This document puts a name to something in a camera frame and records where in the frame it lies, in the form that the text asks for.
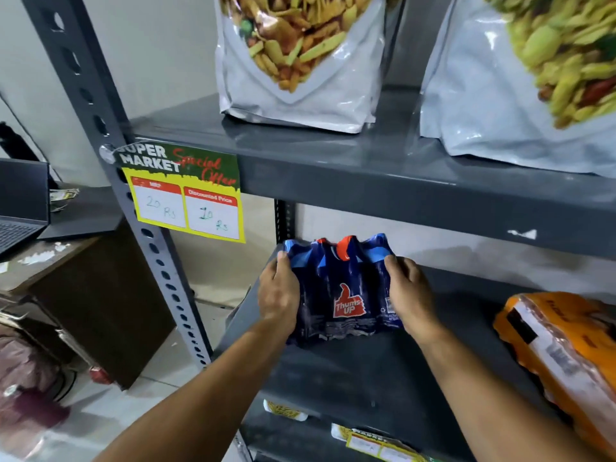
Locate black flat tray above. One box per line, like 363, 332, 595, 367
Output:
38, 185, 125, 241

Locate white snack mix bag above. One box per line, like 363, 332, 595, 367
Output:
214, 0, 388, 134
420, 0, 616, 179

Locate blue shrink-wrapped bottle pack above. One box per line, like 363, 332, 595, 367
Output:
283, 233, 405, 348

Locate brown wooden desk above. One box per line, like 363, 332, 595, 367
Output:
0, 221, 176, 390

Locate small yellow shelf label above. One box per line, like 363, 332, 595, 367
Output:
263, 398, 309, 422

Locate crumpled printed paper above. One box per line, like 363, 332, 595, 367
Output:
49, 188, 81, 213

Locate yellow white shelf label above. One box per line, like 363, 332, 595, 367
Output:
330, 423, 430, 462

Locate person's left forearm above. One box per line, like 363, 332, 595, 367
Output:
94, 322, 291, 462

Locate orange shrink-wrapped bottle pack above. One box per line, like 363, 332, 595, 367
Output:
493, 292, 616, 458

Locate pink plastic bag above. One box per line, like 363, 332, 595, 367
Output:
0, 324, 73, 458

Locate person's right hand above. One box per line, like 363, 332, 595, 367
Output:
383, 255, 442, 343

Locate person's right forearm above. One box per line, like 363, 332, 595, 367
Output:
416, 324, 602, 462

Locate person's left hand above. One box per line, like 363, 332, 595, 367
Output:
258, 251, 301, 338

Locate black laptop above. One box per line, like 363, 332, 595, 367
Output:
0, 158, 52, 258

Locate green yellow price sign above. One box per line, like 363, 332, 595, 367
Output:
115, 141, 246, 244

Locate metal sign ring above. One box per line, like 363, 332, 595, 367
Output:
98, 141, 145, 165

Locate grey metal shelving rack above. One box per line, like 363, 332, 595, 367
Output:
19, 0, 616, 462

